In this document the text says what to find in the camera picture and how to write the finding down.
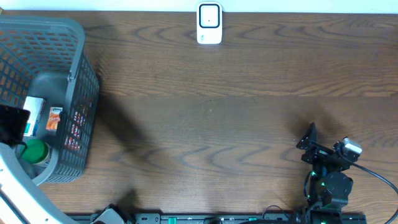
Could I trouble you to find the white green medicine box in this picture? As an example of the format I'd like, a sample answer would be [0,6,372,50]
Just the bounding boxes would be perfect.
[23,96,46,137]

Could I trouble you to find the green lid jar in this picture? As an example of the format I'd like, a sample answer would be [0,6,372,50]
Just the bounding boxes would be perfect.
[21,139,51,165]

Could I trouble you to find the orange tissue pack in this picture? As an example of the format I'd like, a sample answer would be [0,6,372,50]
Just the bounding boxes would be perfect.
[46,107,63,131]

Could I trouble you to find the red snack bar wrapper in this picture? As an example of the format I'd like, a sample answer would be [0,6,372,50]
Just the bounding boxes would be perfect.
[64,98,93,154]

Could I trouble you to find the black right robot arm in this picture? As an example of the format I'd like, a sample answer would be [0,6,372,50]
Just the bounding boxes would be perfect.
[293,123,362,223]

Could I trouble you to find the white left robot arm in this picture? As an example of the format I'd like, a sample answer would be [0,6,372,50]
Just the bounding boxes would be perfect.
[1,105,76,223]

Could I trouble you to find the white barcode scanner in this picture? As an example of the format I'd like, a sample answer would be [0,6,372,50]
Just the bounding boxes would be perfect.
[197,1,223,45]

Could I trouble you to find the grey plastic basket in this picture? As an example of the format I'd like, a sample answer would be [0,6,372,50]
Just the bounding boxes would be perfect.
[1,16,100,185]

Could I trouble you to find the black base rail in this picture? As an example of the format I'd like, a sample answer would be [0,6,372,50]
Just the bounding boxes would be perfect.
[67,212,368,224]

